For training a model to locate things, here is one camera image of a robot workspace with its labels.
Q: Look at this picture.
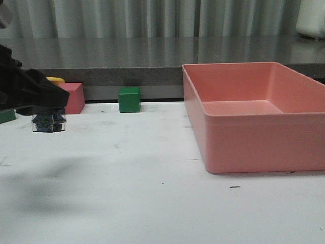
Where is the pink plastic bin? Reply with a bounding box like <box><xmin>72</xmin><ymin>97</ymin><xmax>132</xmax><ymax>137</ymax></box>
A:
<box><xmin>182</xmin><ymin>62</ymin><xmax>324</xmax><ymax>173</ymax></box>

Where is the white appliance on counter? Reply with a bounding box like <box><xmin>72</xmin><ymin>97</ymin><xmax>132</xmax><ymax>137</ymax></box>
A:
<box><xmin>296</xmin><ymin>0</ymin><xmax>324</xmax><ymax>39</ymax></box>

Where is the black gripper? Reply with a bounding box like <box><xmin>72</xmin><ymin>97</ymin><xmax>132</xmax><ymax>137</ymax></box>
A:
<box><xmin>1</xmin><ymin>45</ymin><xmax>70</xmax><ymax>115</ymax></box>

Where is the green cube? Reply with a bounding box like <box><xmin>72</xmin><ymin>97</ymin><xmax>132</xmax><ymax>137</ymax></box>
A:
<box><xmin>0</xmin><ymin>110</ymin><xmax>16</xmax><ymax>124</ymax></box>
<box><xmin>118</xmin><ymin>87</ymin><xmax>141</xmax><ymax>113</ymax></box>

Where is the grey stone counter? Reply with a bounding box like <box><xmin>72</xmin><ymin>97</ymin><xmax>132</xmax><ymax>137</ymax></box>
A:
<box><xmin>1</xmin><ymin>36</ymin><xmax>324</xmax><ymax>103</ymax></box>

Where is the green cube centre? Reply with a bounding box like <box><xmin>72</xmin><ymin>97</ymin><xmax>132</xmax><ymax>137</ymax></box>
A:
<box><xmin>118</xmin><ymin>87</ymin><xmax>141</xmax><ymax>113</ymax></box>

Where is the pink wooden cube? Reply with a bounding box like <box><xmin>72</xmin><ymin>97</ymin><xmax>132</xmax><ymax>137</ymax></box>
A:
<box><xmin>59</xmin><ymin>82</ymin><xmax>85</xmax><ymax>114</ymax></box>

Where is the yellow push button switch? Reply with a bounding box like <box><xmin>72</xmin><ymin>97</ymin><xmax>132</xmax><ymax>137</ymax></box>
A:
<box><xmin>32</xmin><ymin>76</ymin><xmax>70</xmax><ymax>133</ymax></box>

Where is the green cube far left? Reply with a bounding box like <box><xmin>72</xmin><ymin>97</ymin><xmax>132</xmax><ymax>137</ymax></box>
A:
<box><xmin>0</xmin><ymin>110</ymin><xmax>16</xmax><ymax>124</ymax></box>

